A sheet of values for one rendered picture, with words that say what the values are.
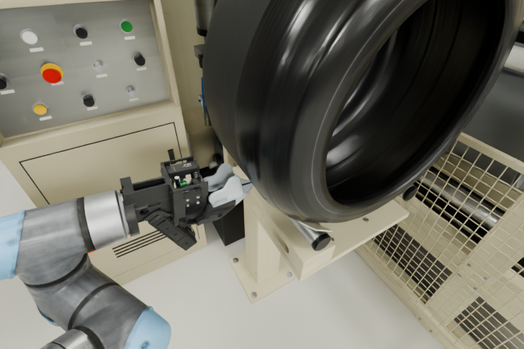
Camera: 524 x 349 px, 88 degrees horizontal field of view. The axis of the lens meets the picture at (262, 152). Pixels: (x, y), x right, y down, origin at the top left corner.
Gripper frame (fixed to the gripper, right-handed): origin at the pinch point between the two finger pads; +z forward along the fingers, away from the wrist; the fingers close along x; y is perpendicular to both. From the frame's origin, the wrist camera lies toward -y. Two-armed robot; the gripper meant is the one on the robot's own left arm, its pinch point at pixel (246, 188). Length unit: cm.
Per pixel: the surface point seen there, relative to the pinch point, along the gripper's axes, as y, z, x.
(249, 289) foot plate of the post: -99, 25, 26
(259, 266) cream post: -82, 29, 26
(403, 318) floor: -94, 82, -21
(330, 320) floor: -97, 51, -4
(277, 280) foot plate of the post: -98, 39, 23
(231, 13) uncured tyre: 27.9, -1.8, 6.3
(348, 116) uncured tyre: 0.9, 40.9, 14.8
